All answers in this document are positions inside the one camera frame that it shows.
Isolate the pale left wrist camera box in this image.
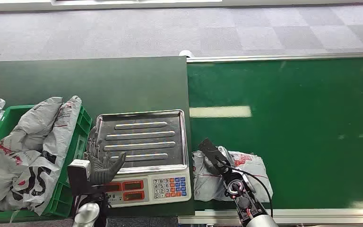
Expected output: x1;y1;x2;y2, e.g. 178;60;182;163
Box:
67;159;92;197

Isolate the grey package with red logo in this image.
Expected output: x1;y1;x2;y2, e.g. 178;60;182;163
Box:
192;146;274;203

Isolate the grey package with black letters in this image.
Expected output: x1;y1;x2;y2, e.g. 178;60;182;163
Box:
9;150;62;217

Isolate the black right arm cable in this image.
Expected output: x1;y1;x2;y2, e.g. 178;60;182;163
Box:
216;158;275;218

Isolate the crumpled grey package red print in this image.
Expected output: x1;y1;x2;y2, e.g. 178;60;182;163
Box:
0;134;43;203

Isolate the white package with red text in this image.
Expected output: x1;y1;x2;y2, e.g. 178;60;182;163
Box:
42;95;83;159

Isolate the green plastic crate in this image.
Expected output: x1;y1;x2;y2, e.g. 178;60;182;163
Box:
0;105;93;221

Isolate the aluminium conveyor rail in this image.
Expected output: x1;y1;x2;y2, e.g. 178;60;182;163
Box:
187;52;363;63
178;208;363;226

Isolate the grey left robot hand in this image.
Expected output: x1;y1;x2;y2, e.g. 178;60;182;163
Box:
84;126;127;186

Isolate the green conveyor belt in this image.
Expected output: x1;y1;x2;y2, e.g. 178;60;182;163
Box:
187;57;363;210

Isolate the electronic scale with steel tray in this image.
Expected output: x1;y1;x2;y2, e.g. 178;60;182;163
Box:
89;109;192;208

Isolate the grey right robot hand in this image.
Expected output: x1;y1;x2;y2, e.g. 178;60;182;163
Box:
198;138;236;180

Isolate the plain grey crumpled package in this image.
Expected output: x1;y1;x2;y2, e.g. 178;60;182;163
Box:
0;97;63;152

